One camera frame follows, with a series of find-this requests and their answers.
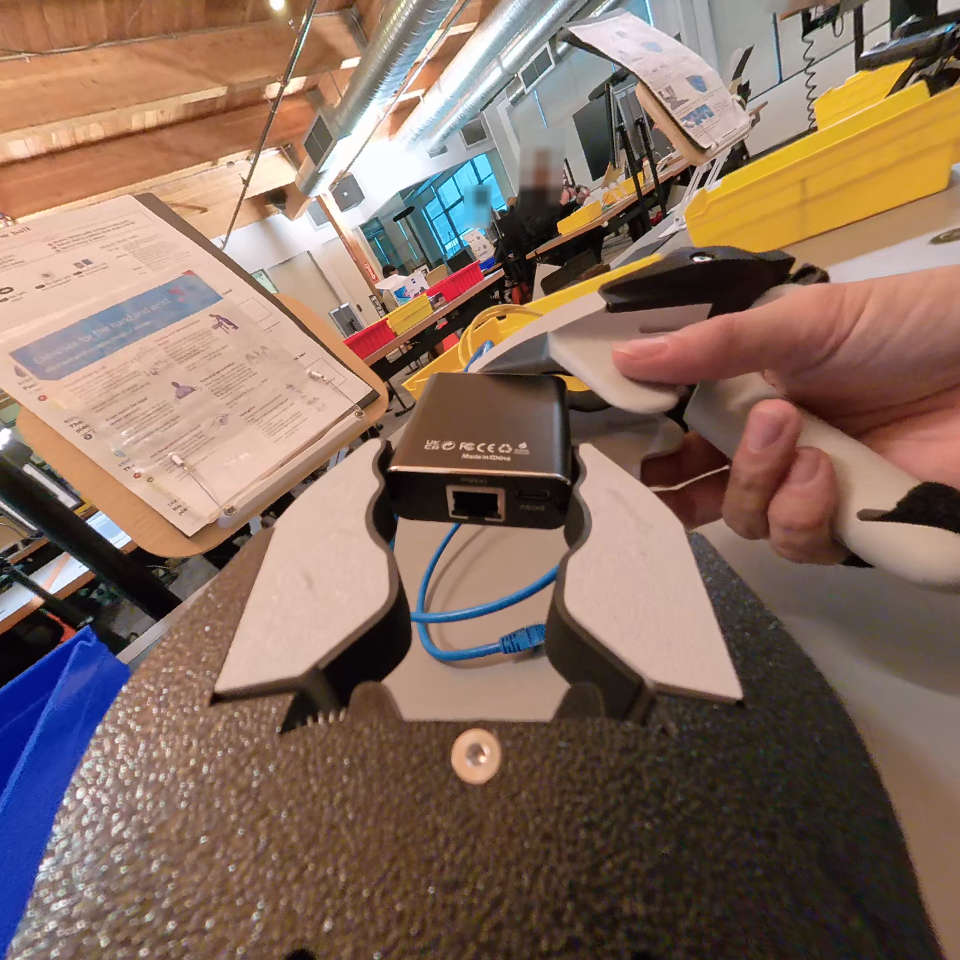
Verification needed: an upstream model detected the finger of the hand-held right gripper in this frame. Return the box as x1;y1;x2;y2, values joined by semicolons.
472;294;610;378
551;302;715;415

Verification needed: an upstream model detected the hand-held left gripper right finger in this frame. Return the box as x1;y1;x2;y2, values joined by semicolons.
546;442;744;721

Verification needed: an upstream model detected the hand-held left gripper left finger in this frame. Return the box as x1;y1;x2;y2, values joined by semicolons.
213;438;414;695

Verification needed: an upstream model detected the yellow ethernet cable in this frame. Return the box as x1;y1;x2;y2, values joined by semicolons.
459;303;546;370

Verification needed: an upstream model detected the black network adapter box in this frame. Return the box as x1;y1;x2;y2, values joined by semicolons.
384;372;576;531

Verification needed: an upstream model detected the blue ethernet cable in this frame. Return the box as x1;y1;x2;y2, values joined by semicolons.
390;341;561;666

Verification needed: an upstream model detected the blue plastic bin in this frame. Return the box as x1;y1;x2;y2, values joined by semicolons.
0;626;132;826

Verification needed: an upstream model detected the grey desk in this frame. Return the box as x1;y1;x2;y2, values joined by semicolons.
390;225;960;960

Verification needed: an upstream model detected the person's right hand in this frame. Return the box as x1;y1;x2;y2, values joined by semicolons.
611;258;960;567

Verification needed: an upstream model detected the red plastic bin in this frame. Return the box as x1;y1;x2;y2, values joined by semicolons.
427;262;485;301
343;318;395;360

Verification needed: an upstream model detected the small yellow plastic bin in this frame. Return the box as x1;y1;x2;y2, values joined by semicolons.
386;294;432;335

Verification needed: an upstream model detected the black monitor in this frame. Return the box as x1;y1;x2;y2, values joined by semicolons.
573;97;612;181

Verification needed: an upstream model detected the instruction sheet on wooden stand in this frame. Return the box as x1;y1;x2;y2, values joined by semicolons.
566;11;753;168
0;193;390;558

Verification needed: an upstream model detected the black metal pole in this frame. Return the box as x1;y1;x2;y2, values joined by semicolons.
0;442;185;621

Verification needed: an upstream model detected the silver ventilation duct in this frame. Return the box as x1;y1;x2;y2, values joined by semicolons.
296;0;481;198
390;0;625;153

